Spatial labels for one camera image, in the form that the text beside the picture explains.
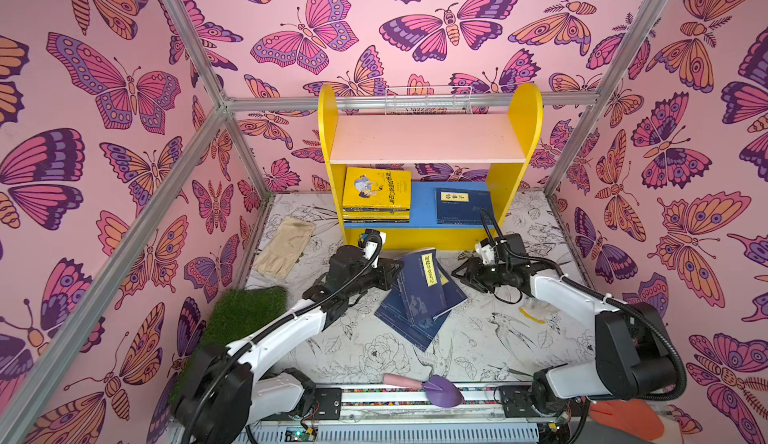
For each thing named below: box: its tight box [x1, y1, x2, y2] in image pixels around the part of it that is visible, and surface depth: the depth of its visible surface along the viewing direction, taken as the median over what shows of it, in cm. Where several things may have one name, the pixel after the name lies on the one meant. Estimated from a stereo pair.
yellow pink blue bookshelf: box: [318, 83, 544, 251], surface depth 94 cm
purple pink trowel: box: [383, 373, 465, 408], surface depth 77 cm
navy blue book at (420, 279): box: [396, 248, 447, 327], surface depth 83 cm
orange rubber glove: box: [588, 399, 665, 441], surface depth 72 cm
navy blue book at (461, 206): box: [436, 188, 493, 224], surface depth 99 cm
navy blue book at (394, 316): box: [374, 289, 451, 353], surface depth 86 cm
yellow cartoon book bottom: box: [342, 167, 412, 212], surface depth 94 cm
